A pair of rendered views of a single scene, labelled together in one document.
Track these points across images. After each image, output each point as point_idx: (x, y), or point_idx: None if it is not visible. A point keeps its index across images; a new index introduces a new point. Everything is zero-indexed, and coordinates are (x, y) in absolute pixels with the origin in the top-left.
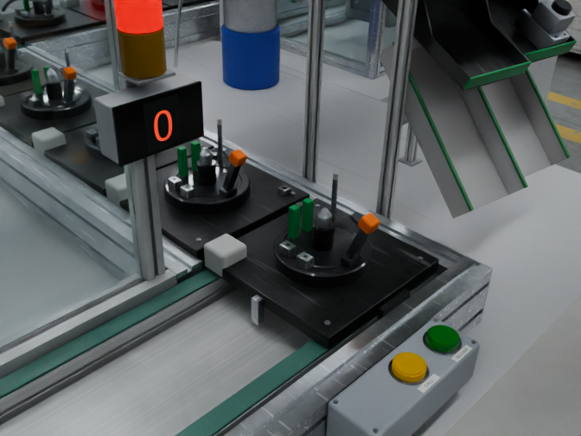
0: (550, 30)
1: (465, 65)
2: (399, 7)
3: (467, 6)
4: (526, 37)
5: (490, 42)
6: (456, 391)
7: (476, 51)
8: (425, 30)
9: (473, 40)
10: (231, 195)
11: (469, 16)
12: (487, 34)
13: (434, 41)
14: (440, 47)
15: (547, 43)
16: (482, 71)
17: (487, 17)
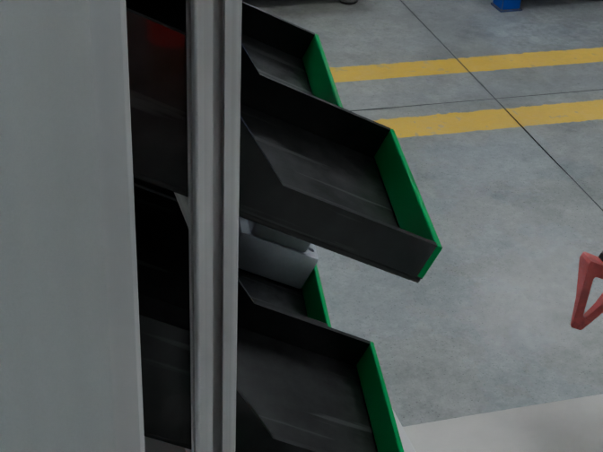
0: (306, 246)
1: (324, 439)
2: (203, 433)
3: (175, 290)
4: (250, 272)
5: (268, 341)
6: None
7: (288, 385)
8: (250, 434)
9: (255, 361)
10: None
11: (186, 308)
12: (249, 326)
13: (284, 446)
14: (306, 451)
15: (305, 268)
16: (345, 427)
17: (240, 297)
